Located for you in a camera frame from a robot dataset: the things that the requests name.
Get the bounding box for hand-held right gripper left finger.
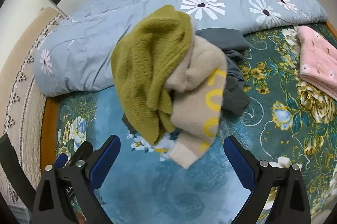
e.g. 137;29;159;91
32;135;121;224

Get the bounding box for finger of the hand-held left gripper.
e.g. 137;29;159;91
54;141;94;169

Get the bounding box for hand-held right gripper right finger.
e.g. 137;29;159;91
223;135;312;224

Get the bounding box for beige fuzzy sweater yellow letters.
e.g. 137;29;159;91
163;20;228;170

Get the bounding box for dark grey garment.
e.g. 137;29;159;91
121;29;251;134

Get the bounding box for olive green knit sweater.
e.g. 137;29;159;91
111;5;196;146

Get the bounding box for teal floral blanket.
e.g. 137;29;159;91
54;23;337;224

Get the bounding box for beige patterned rug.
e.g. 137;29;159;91
0;7;66;214

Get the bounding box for light blue floral quilt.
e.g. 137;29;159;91
33;0;328;97

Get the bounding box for pink folded cloth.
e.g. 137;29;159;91
296;25;337;101

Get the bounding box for wooden bed frame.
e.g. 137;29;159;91
39;98;60;177

